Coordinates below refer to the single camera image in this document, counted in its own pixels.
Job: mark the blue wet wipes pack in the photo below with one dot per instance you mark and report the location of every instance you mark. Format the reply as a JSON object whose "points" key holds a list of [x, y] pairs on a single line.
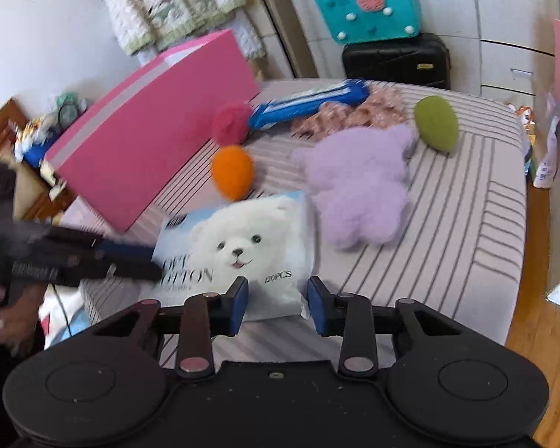
{"points": [[351, 92]]}

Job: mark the striped pink table cloth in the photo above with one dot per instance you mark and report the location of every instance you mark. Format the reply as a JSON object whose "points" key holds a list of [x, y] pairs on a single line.
{"points": [[462, 248]]}

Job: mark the pink cardboard storage box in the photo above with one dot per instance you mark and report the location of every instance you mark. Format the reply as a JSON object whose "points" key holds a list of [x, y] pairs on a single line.
{"points": [[125, 148]]}

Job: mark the teal felt tote bag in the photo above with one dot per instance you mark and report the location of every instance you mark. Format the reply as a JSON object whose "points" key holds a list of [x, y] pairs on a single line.
{"points": [[365, 21]]}

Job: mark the person's left hand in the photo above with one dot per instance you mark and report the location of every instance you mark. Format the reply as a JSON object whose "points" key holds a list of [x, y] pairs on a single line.
{"points": [[21, 334]]}

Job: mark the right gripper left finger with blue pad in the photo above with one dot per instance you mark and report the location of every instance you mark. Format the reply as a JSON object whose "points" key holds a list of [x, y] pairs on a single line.
{"points": [[204, 317]]}

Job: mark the green egg-shaped sponge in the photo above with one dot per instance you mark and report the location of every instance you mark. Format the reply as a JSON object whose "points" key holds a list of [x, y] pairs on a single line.
{"points": [[437, 124]]}

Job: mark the red fluffy pompom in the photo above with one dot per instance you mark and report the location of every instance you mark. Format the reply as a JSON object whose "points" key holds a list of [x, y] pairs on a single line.
{"points": [[231, 124]]}

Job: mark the orange egg-shaped sponge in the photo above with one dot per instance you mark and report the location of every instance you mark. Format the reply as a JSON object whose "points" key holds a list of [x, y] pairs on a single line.
{"points": [[233, 172]]}

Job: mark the white soft cotton tissue pack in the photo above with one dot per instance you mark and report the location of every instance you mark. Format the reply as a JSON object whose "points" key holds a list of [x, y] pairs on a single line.
{"points": [[270, 241]]}

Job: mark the pink floral fabric scrunchie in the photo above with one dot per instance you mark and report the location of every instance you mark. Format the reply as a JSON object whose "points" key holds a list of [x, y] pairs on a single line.
{"points": [[383, 108]]}

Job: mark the purple plush bear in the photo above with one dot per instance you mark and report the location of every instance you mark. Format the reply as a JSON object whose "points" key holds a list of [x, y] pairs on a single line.
{"points": [[358, 181]]}

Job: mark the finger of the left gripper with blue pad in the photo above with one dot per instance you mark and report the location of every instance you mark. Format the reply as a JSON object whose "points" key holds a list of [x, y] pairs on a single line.
{"points": [[144, 271], [121, 249]]}

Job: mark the grey wooden wardrobe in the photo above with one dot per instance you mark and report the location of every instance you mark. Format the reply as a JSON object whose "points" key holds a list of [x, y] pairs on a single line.
{"points": [[499, 49]]}

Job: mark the black suitcase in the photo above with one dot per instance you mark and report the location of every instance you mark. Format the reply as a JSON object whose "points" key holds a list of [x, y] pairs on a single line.
{"points": [[423, 60]]}

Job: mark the white and green knit cardigan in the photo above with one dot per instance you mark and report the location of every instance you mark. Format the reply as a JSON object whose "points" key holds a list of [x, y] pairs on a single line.
{"points": [[159, 23]]}

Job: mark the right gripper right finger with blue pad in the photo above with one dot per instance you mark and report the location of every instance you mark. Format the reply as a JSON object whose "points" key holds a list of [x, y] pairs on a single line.
{"points": [[349, 316]]}

